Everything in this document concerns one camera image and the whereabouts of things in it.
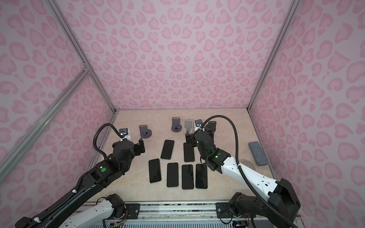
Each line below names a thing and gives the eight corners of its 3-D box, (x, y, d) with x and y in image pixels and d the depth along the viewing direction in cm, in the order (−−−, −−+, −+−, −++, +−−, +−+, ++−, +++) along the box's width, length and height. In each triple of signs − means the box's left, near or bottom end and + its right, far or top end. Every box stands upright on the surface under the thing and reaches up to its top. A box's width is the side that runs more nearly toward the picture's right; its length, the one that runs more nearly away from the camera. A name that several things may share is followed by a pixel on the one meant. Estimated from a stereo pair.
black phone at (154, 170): (150, 183, 84) (149, 182, 83) (148, 161, 93) (148, 160, 91) (161, 180, 85) (161, 179, 84) (159, 159, 94) (158, 157, 92)
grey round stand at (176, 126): (172, 132, 108) (171, 125, 102) (173, 124, 113) (172, 117, 106) (181, 132, 108) (181, 125, 102) (181, 124, 113) (181, 117, 106)
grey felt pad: (256, 167, 91) (259, 163, 87) (246, 145, 101) (248, 142, 97) (265, 165, 92) (269, 162, 88) (255, 144, 102) (257, 141, 98)
